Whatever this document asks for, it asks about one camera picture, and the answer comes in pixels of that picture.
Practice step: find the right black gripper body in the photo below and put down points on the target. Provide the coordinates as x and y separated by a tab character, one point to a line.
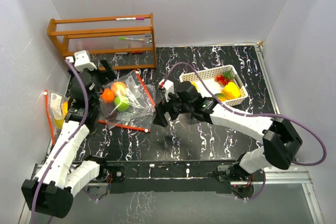
177	106

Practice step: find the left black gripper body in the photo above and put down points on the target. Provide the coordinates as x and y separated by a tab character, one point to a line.
98	79

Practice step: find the orange fruit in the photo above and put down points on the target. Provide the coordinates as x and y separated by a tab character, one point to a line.
119	88

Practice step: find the green lime fruit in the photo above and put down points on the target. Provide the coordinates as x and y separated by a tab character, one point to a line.
121	103

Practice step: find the yellow bell pepper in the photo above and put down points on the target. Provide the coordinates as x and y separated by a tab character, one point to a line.
64	109

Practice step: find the clear red zip bag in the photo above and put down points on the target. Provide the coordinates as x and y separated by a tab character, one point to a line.
53	102

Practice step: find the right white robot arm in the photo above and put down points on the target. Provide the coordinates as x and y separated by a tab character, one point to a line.
280	140

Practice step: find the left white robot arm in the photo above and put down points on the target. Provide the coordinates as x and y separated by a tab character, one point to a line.
52	190

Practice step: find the green yellow mango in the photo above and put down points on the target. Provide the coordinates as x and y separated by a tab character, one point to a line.
221	97

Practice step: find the green marker pen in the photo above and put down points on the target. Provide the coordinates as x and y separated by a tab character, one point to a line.
133	39

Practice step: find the white plastic basket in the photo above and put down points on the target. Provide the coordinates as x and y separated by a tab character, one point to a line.
207	85

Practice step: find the red cherry tomato bunch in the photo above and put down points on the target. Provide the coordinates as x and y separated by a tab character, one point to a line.
224	78

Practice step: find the wooden orange shelf rack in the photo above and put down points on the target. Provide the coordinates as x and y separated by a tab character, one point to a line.
100	36

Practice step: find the yellow banana bunch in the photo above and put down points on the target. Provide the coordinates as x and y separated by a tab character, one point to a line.
231	91

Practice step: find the pink white marker pen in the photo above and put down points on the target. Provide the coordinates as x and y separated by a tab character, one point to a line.
130	18

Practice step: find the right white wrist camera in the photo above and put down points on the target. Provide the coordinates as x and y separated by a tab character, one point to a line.
168	87

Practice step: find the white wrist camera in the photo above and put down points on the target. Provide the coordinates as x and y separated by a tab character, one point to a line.
168	87
82	61

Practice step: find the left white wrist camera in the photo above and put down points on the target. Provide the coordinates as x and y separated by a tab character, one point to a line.
82	61

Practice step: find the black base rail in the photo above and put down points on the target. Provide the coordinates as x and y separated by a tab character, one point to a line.
173	176

